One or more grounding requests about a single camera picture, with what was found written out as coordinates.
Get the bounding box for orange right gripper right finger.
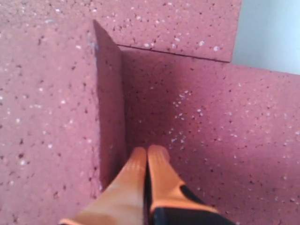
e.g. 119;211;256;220
148;145;220;225

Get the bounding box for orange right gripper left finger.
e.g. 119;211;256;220
59;147;147;225

